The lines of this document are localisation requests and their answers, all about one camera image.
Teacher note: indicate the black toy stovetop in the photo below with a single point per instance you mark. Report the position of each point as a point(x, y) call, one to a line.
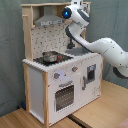
point(60, 58)

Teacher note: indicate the white fridge door with dispenser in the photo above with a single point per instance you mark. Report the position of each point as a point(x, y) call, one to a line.
point(90, 79)

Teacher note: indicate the left red stove knob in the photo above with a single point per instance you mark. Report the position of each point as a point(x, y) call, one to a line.
point(56, 75)

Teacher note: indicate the white oven door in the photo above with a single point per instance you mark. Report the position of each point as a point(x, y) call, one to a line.
point(63, 99)

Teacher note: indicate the grey toy sink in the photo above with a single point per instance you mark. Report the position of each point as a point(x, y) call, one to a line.
point(77, 51)

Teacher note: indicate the grey range hood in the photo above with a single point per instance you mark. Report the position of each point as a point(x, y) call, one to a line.
point(48, 17)

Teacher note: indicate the black toy faucet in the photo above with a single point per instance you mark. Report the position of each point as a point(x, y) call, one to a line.
point(70, 45)

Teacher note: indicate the silver toy pot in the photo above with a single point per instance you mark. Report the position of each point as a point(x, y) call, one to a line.
point(50, 56)

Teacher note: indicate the wooden toy kitchen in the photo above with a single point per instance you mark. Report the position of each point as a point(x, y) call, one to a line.
point(38, 78)

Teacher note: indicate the right red stove knob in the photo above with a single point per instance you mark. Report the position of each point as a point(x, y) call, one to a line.
point(74, 69)

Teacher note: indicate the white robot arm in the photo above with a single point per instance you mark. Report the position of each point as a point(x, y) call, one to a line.
point(106, 47)

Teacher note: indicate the red stove knob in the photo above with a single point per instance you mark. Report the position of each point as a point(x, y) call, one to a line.
point(56, 75)
point(74, 69)

